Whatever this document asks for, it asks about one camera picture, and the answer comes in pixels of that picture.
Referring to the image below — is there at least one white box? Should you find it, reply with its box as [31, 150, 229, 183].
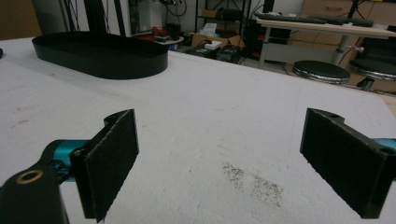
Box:
[204, 40, 223, 51]

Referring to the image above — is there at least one wooden drawer cabinet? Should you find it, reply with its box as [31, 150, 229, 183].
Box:
[290, 0, 396, 48]

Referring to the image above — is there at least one black round stool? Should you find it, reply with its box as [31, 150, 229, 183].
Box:
[348, 58, 396, 91]
[291, 60, 351, 85]

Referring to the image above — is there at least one black keyboard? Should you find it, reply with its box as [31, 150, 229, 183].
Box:
[254, 12, 328, 25]

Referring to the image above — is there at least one light wooden desk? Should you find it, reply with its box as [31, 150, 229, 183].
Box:
[255, 18, 396, 70]

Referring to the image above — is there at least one black oval tray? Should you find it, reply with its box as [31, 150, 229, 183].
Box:
[31, 31, 169, 80]

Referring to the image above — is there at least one black battery box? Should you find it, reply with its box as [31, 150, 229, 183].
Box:
[216, 46, 241, 64]

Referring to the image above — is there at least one black metal shelf rack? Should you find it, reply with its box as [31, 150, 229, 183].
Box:
[194, 0, 252, 34]

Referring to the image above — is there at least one red tool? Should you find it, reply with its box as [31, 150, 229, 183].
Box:
[136, 26, 171, 43]

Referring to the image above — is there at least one black metal stand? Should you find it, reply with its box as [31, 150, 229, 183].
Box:
[64, 0, 127, 37]

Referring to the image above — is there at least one cardboard box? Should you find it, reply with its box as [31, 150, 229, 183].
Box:
[191, 32, 246, 49]

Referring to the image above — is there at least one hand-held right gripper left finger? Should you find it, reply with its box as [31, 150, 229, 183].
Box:
[68, 108, 140, 223]

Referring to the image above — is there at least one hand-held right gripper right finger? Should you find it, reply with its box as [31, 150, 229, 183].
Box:
[300, 107, 396, 219]

